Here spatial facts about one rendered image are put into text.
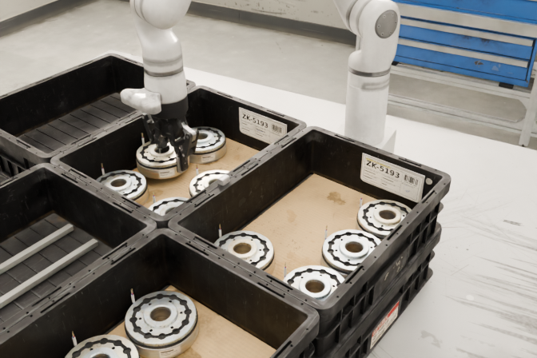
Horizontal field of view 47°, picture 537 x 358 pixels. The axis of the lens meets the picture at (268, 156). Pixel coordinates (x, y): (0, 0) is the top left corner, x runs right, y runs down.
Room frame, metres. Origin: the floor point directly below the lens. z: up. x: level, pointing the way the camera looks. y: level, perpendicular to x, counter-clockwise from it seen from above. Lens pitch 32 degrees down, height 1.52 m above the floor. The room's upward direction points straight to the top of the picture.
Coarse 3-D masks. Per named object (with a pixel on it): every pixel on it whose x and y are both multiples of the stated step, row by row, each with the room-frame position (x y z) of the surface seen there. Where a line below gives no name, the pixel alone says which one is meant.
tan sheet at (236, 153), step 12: (228, 144) 1.15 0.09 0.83; (240, 144) 1.15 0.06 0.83; (228, 156) 1.10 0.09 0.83; (240, 156) 1.10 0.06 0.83; (252, 156) 1.10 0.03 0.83; (192, 168) 1.05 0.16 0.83; (204, 168) 1.05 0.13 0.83; (216, 168) 1.05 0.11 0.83; (228, 168) 1.05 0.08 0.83; (156, 180) 1.01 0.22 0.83; (168, 180) 1.01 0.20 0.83; (180, 180) 1.01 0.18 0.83; (156, 192) 0.97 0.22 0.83; (168, 192) 0.97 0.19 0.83; (180, 192) 0.97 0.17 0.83
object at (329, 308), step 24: (288, 144) 0.98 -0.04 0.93; (360, 144) 0.98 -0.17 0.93; (432, 168) 0.90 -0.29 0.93; (216, 192) 0.83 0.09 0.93; (432, 192) 0.83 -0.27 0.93; (408, 216) 0.76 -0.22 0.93; (192, 240) 0.71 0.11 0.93; (384, 240) 0.70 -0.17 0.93; (240, 264) 0.65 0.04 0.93; (360, 264) 0.65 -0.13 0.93; (288, 288) 0.61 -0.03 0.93; (336, 288) 0.60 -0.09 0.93; (336, 312) 0.58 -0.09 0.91
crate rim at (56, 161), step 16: (224, 96) 1.18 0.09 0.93; (272, 112) 1.11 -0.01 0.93; (112, 128) 1.04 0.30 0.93; (80, 144) 0.98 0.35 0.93; (272, 144) 0.98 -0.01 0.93; (256, 160) 0.93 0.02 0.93; (80, 176) 0.88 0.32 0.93; (112, 192) 0.83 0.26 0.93; (208, 192) 0.83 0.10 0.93; (144, 208) 0.79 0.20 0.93; (176, 208) 0.79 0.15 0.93; (160, 224) 0.75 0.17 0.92
